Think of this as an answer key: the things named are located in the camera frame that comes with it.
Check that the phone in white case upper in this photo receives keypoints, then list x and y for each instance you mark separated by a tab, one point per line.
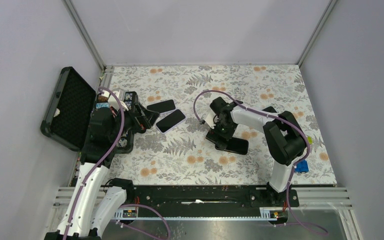
162	107

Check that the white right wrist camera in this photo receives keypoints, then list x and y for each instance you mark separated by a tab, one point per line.
209	119

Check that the multicolour toy block car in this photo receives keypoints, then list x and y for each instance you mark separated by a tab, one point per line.
310	140

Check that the phone in lilac case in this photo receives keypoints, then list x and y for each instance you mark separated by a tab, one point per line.
170	121

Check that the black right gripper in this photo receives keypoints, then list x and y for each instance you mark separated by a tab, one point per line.
213	134

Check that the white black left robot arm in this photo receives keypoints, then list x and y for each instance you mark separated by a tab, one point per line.
83	220

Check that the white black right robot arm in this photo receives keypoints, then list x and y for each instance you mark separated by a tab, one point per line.
284	136

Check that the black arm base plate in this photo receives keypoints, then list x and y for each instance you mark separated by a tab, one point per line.
205	201

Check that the blue toy block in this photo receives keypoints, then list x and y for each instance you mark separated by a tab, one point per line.
302	167

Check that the black poker chip case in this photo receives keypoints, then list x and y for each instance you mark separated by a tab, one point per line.
68	114

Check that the black phone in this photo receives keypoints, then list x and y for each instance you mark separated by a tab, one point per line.
236	146

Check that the floral table mat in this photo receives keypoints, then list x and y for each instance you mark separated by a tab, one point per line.
183	155

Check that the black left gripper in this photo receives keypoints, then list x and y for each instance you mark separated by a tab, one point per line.
143	119

